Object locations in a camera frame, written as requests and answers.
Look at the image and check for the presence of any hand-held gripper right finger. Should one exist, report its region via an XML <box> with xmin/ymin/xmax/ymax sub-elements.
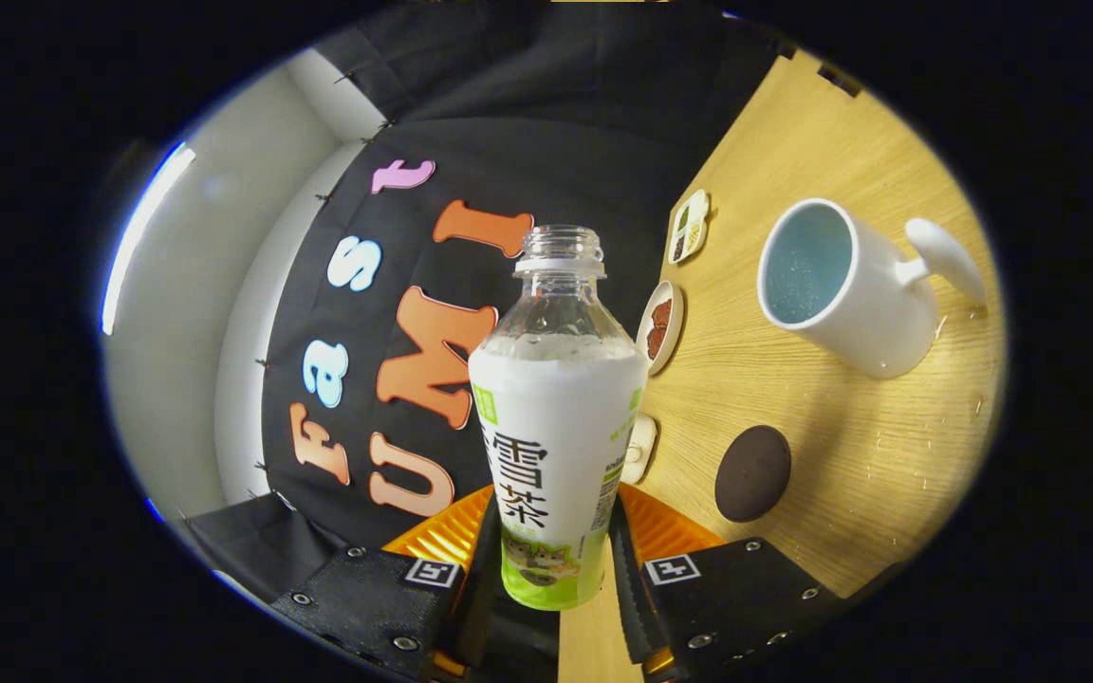
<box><xmin>609</xmin><ymin>482</ymin><xmax>846</xmax><ymax>679</ymax></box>

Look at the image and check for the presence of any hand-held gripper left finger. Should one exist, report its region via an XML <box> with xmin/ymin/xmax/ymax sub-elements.
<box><xmin>269</xmin><ymin>484</ymin><xmax>502</xmax><ymax>682</ymax></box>

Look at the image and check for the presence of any dark brown round coaster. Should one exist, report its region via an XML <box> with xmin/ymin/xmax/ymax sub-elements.
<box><xmin>714</xmin><ymin>425</ymin><xmax>792</xmax><ymax>524</ymax></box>

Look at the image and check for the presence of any clear juice bottle white label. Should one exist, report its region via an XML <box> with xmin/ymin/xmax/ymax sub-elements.
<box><xmin>468</xmin><ymin>225</ymin><xmax>650</xmax><ymax>612</ymax></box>

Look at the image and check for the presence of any white cup with handle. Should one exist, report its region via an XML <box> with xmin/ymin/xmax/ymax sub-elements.
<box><xmin>757</xmin><ymin>197</ymin><xmax>988</xmax><ymax>379</ymax></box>

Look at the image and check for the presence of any white toaster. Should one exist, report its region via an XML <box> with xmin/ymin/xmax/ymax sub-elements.
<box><xmin>621</xmin><ymin>414</ymin><xmax>658</xmax><ymax>486</ymax></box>

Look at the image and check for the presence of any wooden table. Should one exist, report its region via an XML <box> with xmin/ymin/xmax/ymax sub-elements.
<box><xmin>558</xmin><ymin>47</ymin><xmax>1008</xmax><ymax>683</ymax></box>

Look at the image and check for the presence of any round plate with brown food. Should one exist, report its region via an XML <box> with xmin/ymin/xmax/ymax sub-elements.
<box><xmin>636</xmin><ymin>281</ymin><xmax>686</xmax><ymax>377</ymax></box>

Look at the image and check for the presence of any white divided dish with seeds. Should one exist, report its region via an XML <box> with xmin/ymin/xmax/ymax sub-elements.
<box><xmin>668</xmin><ymin>189</ymin><xmax>711</xmax><ymax>266</ymax></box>

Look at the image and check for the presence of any ceiling light strip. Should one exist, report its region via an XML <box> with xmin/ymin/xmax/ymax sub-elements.
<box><xmin>101</xmin><ymin>142</ymin><xmax>196</xmax><ymax>336</ymax></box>

